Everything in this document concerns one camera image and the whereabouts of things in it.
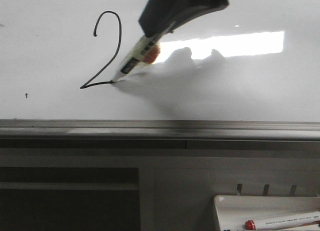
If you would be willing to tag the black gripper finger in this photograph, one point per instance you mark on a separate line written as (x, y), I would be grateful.
(164, 16)

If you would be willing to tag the black whiteboard marker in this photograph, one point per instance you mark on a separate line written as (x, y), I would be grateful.
(138, 53)

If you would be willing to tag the white marker tray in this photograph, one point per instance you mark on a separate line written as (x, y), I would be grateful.
(230, 212)

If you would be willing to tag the red capped white marker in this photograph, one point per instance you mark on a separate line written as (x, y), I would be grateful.
(283, 221)

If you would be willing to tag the whiteboard with grey frame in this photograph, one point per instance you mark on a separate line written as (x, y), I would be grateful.
(251, 71)

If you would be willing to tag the whiteboard stand frame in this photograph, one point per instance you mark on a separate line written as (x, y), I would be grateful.
(178, 179)

